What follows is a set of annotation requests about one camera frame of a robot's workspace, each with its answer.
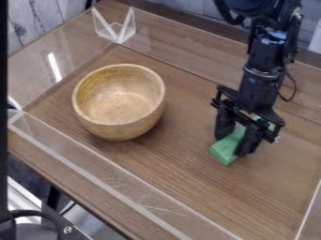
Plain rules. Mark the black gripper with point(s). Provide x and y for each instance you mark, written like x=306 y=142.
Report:
x=238 y=105

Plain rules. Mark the black bracket with screw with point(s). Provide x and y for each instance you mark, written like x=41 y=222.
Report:
x=59 y=228

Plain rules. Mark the green rectangular block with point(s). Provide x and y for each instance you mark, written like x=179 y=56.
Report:
x=222 y=150

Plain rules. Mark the clear acrylic wall panels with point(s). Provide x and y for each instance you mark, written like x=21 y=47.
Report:
x=158 y=187

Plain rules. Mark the clear acrylic corner bracket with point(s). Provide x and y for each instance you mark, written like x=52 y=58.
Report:
x=115 y=32

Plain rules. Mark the brown wooden bowl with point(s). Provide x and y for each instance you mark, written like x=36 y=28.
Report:
x=117 y=101

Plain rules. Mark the black metal table leg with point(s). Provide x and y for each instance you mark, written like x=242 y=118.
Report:
x=53 y=198

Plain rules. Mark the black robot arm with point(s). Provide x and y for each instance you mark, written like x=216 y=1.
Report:
x=274 y=28

